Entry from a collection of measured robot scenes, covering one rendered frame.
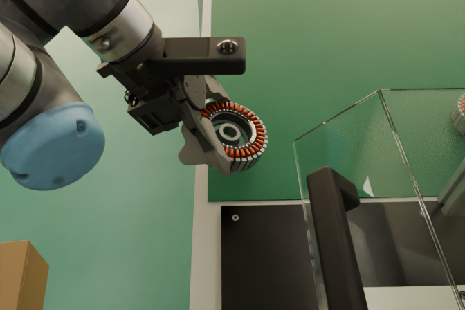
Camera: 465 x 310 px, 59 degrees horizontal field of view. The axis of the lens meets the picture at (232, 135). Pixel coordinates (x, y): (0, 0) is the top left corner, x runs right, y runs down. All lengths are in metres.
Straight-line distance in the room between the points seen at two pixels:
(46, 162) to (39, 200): 1.32
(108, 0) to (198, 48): 0.11
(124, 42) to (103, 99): 1.47
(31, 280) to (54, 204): 1.07
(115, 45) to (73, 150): 0.16
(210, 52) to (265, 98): 0.29
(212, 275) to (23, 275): 0.22
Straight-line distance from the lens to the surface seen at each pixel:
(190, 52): 0.48
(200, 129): 0.49
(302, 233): 0.57
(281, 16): 0.96
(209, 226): 0.59
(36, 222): 1.60
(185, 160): 0.54
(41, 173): 0.34
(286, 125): 0.70
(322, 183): 0.25
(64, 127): 0.31
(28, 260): 0.55
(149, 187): 1.55
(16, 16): 0.43
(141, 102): 0.51
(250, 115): 0.61
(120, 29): 0.45
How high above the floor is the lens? 1.26
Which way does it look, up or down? 49 degrees down
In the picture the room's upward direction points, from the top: straight up
